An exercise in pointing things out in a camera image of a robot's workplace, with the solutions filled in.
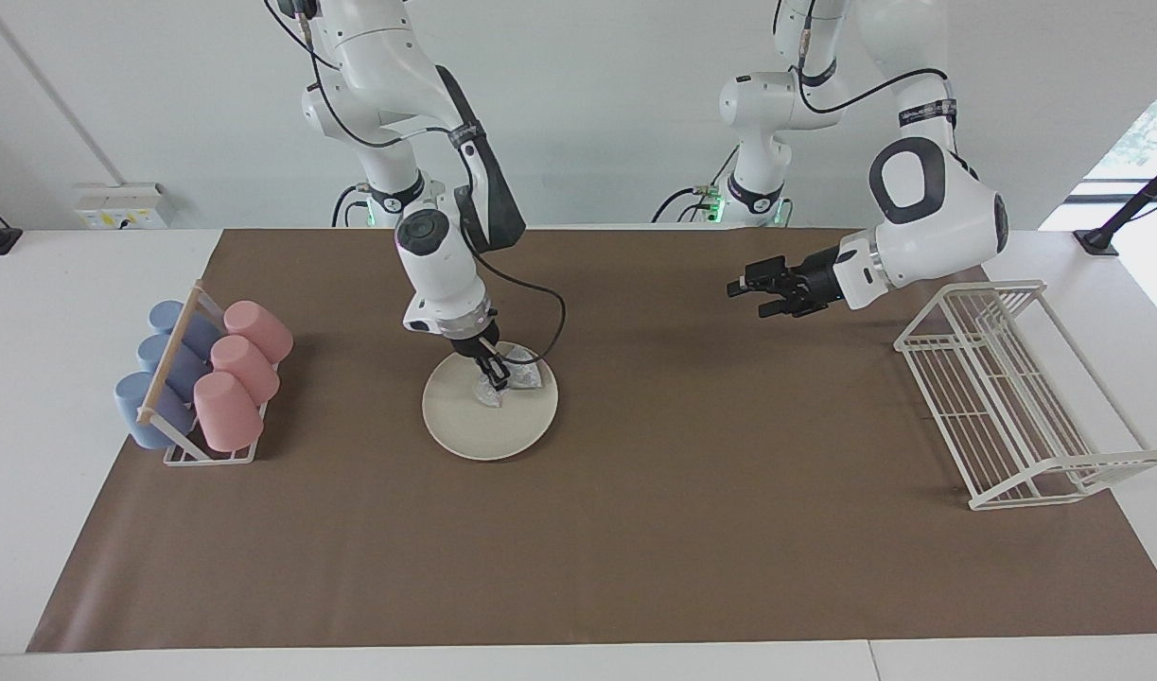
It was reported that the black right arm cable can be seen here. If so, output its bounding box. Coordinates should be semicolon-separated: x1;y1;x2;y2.
264;0;568;365

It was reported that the white power strip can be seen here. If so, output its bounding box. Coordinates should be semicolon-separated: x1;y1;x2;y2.
75;183;177;230

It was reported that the black angled stand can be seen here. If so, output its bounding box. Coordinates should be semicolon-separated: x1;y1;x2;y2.
1075;151;1157;256

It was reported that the black base power cable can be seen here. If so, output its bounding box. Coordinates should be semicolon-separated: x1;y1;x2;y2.
652;184;726;225
330;184;373;228

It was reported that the cream round plate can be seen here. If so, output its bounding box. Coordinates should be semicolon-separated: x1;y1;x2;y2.
422;340;560;462

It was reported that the blue plastic cup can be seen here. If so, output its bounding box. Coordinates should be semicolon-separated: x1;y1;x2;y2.
137;333;210;398
149;301;224;358
114;372;196;450

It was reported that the small clear plastic bag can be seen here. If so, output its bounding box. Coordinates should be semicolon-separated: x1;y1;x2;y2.
474;345;549;410

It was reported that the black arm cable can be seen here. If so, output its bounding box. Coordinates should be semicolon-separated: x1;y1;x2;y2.
775;0;950;114
264;0;568;365

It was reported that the cup holder with wooden rod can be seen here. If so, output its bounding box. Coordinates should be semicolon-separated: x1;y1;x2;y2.
136;279;281;466

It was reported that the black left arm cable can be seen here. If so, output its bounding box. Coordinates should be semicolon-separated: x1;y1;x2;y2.
775;0;950;114

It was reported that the white wire dish rack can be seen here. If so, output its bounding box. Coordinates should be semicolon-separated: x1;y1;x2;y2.
895;279;1157;512

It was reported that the pink plastic cup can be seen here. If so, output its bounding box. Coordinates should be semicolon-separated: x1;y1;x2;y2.
193;371;265;453
223;300;294;365
210;335;281;406

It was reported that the brown table mat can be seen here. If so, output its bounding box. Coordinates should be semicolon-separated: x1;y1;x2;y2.
26;227;1157;654

